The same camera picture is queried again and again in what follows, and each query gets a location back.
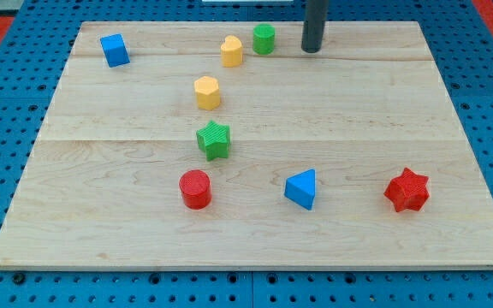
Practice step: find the yellow heart block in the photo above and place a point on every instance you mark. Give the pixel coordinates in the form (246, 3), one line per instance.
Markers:
(231, 52)

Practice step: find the green star block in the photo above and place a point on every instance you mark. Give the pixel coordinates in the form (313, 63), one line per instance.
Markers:
(214, 140)

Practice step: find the light wooden board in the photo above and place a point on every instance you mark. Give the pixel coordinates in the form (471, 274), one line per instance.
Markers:
(100, 190)

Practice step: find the red cylinder block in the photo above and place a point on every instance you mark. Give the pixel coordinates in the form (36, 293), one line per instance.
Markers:
(195, 186)

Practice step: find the blue triangle block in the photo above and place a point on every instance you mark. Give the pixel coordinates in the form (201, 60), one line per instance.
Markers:
(301, 188)

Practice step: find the yellow hexagon block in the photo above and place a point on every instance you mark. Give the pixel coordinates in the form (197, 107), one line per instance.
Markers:
(207, 93)

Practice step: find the green cylinder block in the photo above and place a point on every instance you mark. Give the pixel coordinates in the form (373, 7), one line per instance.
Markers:
(263, 39)

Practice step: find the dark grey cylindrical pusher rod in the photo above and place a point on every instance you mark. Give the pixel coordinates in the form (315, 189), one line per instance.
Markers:
(313, 25)

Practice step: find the blue cube block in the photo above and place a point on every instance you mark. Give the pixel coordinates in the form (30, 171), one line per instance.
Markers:
(114, 50)

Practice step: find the red star block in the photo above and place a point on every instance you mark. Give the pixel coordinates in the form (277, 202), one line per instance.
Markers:
(408, 191)

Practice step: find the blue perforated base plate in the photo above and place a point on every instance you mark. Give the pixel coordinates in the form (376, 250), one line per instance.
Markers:
(32, 56)

